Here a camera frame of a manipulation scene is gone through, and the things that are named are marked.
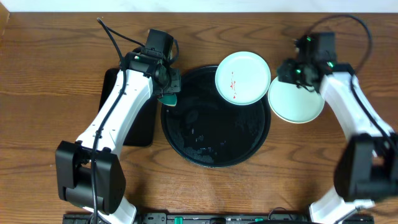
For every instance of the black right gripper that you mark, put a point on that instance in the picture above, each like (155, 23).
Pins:
(283, 74)

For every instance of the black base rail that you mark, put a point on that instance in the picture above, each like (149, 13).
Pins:
(163, 218)

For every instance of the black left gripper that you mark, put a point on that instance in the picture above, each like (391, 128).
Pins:
(176, 83)

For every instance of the black round tray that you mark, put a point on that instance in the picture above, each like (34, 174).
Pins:
(207, 130)

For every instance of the black rectangular tray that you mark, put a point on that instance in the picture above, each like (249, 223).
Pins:
(141, 132)

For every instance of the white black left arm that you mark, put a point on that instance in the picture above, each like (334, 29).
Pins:
(89, 173)

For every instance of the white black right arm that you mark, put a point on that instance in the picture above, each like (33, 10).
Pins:
(367, 170)

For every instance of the mint green rear plate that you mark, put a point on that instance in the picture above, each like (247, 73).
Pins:
(242, 78)

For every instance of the yellow plate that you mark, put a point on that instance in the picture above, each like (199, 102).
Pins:
(298, 115)

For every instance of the light green stained plate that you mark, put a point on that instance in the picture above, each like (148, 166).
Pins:
(282, 95)

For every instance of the green yellow sponge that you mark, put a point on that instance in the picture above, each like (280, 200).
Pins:
(168, 100)

